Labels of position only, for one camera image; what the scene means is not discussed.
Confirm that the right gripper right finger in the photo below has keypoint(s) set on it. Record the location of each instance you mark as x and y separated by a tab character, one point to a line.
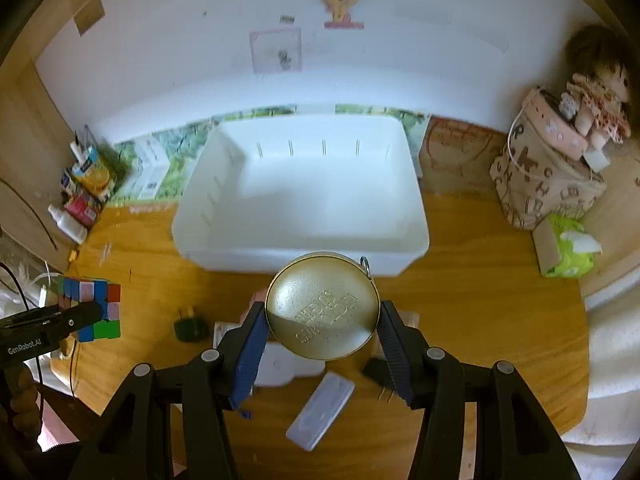
403	347

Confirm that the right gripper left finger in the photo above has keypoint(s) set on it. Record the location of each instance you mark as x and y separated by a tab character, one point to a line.
241	350

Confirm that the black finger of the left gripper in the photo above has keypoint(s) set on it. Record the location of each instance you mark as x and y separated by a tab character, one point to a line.
62	321

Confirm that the black plug adapter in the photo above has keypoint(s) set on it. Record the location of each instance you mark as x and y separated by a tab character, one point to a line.
377	370

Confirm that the multicolour puzzle cube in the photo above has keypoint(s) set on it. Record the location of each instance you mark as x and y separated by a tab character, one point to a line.
74	291

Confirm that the white toy camera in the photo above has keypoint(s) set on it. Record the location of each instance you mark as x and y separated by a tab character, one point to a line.
280	366

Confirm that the small dark green box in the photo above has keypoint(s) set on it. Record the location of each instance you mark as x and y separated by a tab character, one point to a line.
190	327

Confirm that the round gold metal tin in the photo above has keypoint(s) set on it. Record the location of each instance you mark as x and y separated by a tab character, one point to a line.
323	306

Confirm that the pink oval compact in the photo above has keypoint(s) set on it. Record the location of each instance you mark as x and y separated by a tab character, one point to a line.
259	296

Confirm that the person's left hand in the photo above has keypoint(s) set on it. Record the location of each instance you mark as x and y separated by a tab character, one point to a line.
23	426

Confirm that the white plastic bottle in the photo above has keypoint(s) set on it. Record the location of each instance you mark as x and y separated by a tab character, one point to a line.
68	224

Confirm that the pink small carton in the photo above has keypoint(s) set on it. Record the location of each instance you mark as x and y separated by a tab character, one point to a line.
82	207

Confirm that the orange juice carton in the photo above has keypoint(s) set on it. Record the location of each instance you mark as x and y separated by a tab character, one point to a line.
95	175

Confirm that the white plastic storage bin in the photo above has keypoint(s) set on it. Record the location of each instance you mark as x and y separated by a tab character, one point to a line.
268	190

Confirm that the green tissue pack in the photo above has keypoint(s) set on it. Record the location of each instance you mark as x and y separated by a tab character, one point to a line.
564	249

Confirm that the brown cartoon cardboard sheet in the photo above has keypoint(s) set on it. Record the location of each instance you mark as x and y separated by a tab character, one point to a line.
455	158

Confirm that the green leaf pattern paper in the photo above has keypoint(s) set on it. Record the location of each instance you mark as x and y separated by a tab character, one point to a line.
156	167

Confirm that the beige printed fabric bag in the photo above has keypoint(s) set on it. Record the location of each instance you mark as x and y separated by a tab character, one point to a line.
533	180

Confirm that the pink oval case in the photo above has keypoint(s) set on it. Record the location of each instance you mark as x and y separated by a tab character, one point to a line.
542	111

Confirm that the brown haired rag doll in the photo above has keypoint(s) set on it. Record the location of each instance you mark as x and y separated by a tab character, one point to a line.
600	92

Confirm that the pink framed wall drawing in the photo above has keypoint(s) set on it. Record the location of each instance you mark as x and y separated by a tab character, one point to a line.
276	51

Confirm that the yellow pony wall sticker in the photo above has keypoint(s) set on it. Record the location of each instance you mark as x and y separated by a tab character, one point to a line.
340	15

